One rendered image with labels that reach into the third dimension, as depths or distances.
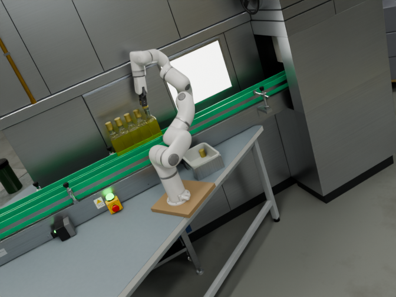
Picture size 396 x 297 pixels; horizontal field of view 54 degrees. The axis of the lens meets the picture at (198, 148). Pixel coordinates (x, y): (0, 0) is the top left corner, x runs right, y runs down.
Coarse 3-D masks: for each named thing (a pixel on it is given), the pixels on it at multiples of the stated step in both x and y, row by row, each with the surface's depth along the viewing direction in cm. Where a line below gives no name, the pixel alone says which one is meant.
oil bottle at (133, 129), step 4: (128, 128) 223; (132, 128) 222; (136, 128) 223; (132, 132) 223; (136, 132) 224; (132, 136) 224; (136, 136) 225; (140, 136) 226; (136, 140) 225; (140, 140) 226; (136, 144) 226; (140, 144) 227
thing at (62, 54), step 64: (0, 0) 194; (64, 0) 205; (128, 0) 217; (192, 0) 231; (0, 64) 203; (64, 64) 215; (128, 64) 226; (256, 64) 261; (0, 128) 210; (64, 128) 225
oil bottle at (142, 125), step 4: (144, 120) 225; (140, 124) 223; (144, 124) 224; (140, 128) 224; (144, 128) 225; (148, 128) 226; (140, 132) 226; (144, 132) 226; (148, 132) 226; (144, 136) 226; (148, 136) 227; (152, 136) 228; (144, 140) 227; (148, 140) 228
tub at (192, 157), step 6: (198, 144) 232; (204, 144) 231; (192, 150) 231; (198, 150) 232; (204, 150) 233; (210, 150) 225; (216, 150) 218; (186, 156) 230; (192, 156) 231; (198, 156) 233; (210, 156) 229; (216, 156) 213; (192, 162) 231; (198, 162) 228; (204, 162) 212
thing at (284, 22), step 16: (272, 0) 217; (288, 0) 214; (304, 0) 218; (320, 0) 222; (336, 0) 226; (352, 0) 230; (256, 16) 240; (272, 16) 225; (288, 16) 217; (304, 16) 221; (320, 16) 225; (256, 32) 249; (272, 32) 233; (288, 32) 220
